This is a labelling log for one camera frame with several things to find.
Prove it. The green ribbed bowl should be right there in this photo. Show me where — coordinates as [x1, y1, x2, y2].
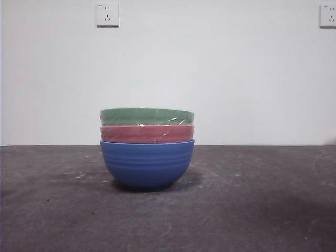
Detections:
[99, 107, 196, 127]

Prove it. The red ribbed bowl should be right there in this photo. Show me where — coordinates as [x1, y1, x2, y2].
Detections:
[100, 124, 195, 144]

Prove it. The blue ribbed bowl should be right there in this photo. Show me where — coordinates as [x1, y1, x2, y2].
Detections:
[100, 139, 195, 192]

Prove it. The white wall socket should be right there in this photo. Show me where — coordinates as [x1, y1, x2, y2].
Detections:
[319, 4, 336, 29]
[96, 3, 120, 28]

